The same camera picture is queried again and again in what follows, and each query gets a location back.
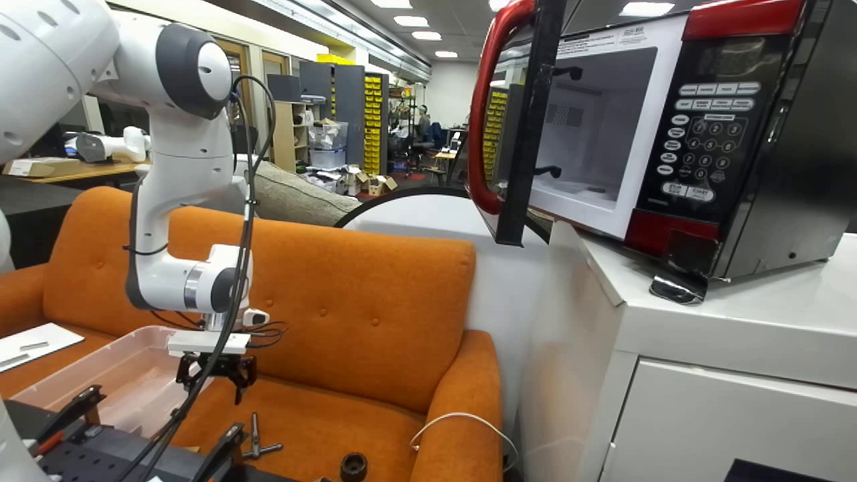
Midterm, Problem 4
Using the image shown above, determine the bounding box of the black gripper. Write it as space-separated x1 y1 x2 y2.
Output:
175 351 259 406

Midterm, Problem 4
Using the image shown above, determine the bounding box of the orange fabric sofa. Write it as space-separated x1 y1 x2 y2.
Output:
0 184 507 482

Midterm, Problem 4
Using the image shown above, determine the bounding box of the black vertical pole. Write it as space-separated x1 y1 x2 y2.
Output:
492 0 570 250

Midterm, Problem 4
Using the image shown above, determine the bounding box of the thin white cable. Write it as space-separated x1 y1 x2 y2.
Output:
408 410 520 472

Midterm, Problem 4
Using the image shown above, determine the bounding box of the small black round bearing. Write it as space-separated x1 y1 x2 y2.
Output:
337 452 369 482

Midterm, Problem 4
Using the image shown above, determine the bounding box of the metal T-shaped object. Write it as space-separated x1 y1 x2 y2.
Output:
239 410 287 464

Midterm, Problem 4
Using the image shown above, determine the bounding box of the wooden desk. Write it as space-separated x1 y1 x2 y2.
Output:
0 154 149 189

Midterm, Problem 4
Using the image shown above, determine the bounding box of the white cabinet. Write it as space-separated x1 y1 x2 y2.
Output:
516 223 857 482

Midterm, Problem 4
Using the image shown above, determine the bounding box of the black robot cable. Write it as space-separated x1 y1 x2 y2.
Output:
117 71 280 482

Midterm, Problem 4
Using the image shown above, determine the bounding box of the yellow and black sign column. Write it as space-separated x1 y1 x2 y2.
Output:
358 70 392 176

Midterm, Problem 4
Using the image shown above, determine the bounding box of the grey cushion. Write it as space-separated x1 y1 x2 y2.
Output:
236 157 363 231

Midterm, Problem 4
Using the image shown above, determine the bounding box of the black mounting platform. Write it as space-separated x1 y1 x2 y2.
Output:
3 382 296 482

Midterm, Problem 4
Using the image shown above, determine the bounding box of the red and black microwave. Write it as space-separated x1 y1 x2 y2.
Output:
463 0 857 288

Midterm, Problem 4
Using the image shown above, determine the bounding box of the white paper sheet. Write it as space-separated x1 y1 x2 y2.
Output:
0 322 88 375

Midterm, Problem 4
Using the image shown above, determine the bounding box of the clear plastic bin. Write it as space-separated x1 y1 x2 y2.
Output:
7 322 225 438

